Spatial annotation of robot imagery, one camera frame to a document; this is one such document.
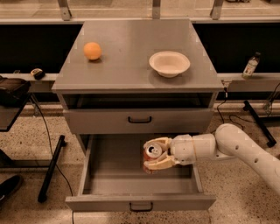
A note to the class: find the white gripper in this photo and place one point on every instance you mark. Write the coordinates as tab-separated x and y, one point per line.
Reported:
181	149

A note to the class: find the red coke can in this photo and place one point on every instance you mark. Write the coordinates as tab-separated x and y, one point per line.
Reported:
151	151

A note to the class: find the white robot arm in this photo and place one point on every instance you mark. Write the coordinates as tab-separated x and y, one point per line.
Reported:
228	141

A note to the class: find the open grey lower drawer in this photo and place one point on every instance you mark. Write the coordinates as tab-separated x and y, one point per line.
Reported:
113	179

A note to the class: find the grey drawer cabinet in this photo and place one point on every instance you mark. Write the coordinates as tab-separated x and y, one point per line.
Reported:
122	77

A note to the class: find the closed grey upper drawer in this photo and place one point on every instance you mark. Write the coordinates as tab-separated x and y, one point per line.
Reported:
135	121

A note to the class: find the white paper bowl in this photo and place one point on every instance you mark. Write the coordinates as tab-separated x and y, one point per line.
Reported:
169	64

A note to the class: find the black stand foot right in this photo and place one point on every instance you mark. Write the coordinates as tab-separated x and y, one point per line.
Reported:
271	140

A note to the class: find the small clear bottle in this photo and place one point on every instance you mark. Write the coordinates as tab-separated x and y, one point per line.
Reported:
251	66

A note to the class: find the orange fruit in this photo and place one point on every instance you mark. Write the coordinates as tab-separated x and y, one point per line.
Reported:
92	51

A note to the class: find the black tape measure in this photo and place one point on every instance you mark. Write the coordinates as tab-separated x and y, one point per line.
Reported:
38	73

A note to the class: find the black shoe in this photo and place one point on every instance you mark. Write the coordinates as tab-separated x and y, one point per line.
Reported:
9	186

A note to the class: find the black bag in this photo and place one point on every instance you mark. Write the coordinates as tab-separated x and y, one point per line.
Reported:
13	91

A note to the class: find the black table leg frame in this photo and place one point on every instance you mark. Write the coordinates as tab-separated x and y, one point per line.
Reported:
7	162

